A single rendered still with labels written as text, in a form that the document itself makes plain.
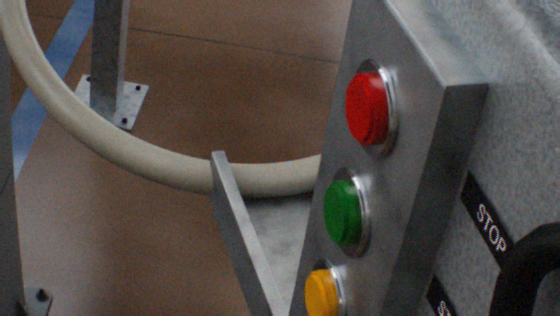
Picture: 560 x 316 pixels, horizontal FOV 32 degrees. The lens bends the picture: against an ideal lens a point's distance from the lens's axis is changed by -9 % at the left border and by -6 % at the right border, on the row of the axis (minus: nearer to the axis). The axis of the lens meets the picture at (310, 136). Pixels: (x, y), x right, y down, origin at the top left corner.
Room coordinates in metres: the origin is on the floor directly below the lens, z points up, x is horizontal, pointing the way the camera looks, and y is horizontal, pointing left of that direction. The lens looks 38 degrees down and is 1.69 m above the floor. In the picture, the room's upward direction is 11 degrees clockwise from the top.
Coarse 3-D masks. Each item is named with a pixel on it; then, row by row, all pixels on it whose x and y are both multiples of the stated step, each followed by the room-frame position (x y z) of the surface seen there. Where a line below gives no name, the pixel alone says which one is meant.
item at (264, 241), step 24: (216, 168) 0.66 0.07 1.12; (216, 192) 0.66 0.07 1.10; (312, 192) 0.70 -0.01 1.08; (216, 216) 0.65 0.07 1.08; (240, 216) 0.61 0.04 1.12; (264, 216) 0.66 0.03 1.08; (288, 216) 0.67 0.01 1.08; (240, 240) 0.59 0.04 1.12; (264, 240) 0.63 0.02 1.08; (288, 240) 0.64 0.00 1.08; (240, 264) 0.59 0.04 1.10; (264, 264) 0.56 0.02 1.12; (288, 264) 0.61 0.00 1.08; (264, 288) 0.54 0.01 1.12; (288, 288) 0.58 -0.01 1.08; (264, 312) 0.53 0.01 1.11; (288, 312) 0.56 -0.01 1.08
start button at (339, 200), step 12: (336, 192) 0.30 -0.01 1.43; (348, 192) 0.30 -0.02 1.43; (324, 204) 0.31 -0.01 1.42; (336, 204) 0.30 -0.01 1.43; (348, 204) 0.30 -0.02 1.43; (324, 216) 0.31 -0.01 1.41; (336, 216) 0.30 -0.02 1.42; (348, 216) 0.29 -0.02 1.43; (336, 228) 0.30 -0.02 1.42; (348, 228) 0.29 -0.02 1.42; (336, 240) 0.29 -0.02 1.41; (348, 240) 0.29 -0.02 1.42
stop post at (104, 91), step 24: (96, 0) 2.10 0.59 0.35; (120, 0) 2.11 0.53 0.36; (96, 24) 2.10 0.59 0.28; (120, 24) 2.11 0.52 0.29; (96, 48) 2.10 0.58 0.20; (120, 48) 2.12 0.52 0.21; (96, 72) 2.10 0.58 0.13; (120, 72) 2.14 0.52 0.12; (96, 96) 2.10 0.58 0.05; (120, 96) 2.15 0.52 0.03; (144, 96) 2.20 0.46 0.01; (120, 120) 2.07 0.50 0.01
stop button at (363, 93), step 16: (352, 80) 0.31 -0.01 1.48; (368, 80) 0.30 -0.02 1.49; (352, 96) 0.31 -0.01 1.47; (368, 96) 0.30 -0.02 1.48; (352, 112) 0.30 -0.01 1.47; (368, 112) 0.29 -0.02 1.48; (384, 112) 0.29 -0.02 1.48; (352, 128) 0.30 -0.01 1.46; (368, 128) 0.29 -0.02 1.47; (368, 144) 0.29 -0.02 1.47
